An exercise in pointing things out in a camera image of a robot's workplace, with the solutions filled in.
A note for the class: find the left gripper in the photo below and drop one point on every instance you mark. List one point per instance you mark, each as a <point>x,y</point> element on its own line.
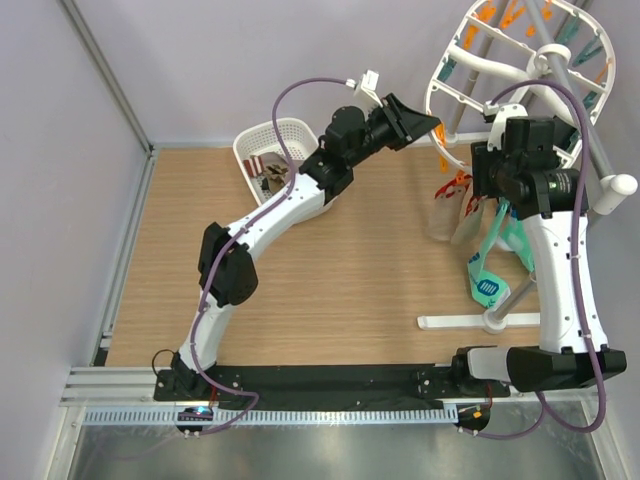
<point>404,124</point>

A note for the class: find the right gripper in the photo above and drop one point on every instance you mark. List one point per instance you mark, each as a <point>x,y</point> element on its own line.
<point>481,161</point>

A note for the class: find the grey sock rust striped cuff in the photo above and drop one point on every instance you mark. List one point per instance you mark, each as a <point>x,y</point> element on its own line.
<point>254,166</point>

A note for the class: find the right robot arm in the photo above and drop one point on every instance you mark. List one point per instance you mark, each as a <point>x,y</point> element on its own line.
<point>573,350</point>

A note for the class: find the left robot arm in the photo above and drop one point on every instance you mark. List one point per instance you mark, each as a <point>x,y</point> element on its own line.
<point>228,254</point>

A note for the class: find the teal patterned sock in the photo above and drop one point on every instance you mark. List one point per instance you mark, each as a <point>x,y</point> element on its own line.
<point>487,288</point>
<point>512,238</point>

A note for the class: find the white and grey drying rack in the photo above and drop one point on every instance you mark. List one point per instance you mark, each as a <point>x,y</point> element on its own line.
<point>483,63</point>

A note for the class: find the white perforated plastic basket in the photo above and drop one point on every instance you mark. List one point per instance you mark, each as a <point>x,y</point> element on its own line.
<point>298,138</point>

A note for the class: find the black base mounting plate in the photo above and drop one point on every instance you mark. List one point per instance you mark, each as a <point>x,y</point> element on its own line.
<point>323,387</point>

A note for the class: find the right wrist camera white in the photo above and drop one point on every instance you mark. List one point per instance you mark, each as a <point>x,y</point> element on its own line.
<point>497,115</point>

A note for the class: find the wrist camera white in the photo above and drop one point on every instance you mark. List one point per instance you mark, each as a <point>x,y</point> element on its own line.
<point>364,90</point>
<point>497,115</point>

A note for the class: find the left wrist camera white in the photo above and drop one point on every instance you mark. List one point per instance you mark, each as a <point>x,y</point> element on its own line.
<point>364,90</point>

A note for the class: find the slotted grey cable duct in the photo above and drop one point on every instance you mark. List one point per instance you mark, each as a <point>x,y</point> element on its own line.
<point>198,416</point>

